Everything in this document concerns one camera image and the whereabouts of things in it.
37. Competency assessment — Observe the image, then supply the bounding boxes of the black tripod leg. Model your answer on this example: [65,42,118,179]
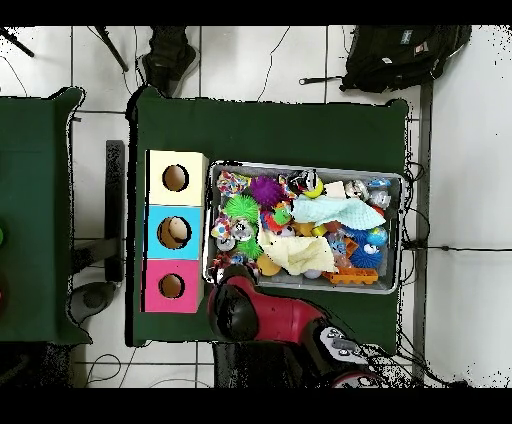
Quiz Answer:
[0,26,35,58]
[93,25,130,73]

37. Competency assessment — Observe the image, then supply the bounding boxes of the clear plastic packet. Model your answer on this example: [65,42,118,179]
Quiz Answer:
[230,252,257,270]

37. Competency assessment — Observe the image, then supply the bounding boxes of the purple spiky rubber ball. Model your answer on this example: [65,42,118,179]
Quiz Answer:
[249,175,287,207]

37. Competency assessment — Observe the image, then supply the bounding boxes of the blue fuzzy toy with eyes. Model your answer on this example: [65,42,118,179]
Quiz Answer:
[344,225,385,270]

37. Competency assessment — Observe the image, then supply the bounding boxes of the cream cloth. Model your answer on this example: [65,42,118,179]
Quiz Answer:
[257,229,337,277]

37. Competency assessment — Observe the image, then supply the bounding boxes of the grey stand foot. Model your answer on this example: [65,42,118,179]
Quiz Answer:
[65,280,118,326]

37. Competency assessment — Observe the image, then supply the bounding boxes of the orange striped tiger plush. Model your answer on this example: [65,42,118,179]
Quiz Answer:
[209,253,233,281]

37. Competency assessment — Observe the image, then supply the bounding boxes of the dark green table cloth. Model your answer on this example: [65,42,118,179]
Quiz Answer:
[125,85,410,355]
[0,87,93,346]

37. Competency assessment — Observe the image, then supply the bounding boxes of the black backpack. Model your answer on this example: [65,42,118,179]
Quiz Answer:
[339,25,473,94]

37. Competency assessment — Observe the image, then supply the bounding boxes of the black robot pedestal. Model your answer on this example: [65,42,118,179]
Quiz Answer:
[211,339,333,388]

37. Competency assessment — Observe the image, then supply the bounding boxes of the orange plastic tray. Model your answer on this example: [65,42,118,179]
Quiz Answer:
[322,266,380,286]

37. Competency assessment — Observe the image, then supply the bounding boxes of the mint green cloth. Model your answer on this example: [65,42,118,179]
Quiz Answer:
[290,195,387,231]

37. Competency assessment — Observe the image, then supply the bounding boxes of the person's foot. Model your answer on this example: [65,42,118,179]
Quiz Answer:
[135,25,201,99]

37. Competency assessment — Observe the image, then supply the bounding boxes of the black standing panel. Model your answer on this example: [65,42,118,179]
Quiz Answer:
[104,139,126,283]

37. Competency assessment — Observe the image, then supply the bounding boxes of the clear mesh bin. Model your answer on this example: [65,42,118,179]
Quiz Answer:
[201,160,404,296]

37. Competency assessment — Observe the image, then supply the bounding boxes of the green spiky rubber ball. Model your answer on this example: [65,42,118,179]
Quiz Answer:
[222,194,261,225]

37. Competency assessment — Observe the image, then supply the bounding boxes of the wooden box with three holes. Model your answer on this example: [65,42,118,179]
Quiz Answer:
[140,149,210,313]

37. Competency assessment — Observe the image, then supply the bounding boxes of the crushed black can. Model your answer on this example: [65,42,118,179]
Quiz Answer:
[286,168,321,193]

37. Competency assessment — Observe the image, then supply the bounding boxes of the black floor cable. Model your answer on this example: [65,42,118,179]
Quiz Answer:
[401,239,512,254]

